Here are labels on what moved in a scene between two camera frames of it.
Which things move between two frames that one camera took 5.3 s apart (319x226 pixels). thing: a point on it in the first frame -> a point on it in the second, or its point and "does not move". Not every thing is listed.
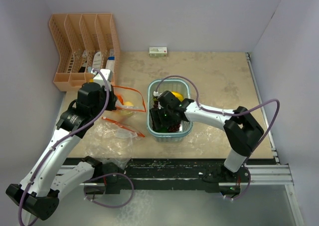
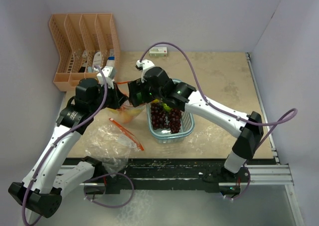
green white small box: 159,51 does not move
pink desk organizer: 84,42 does not move
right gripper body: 166,118 -> 136,87
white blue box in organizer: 110,62 does not move
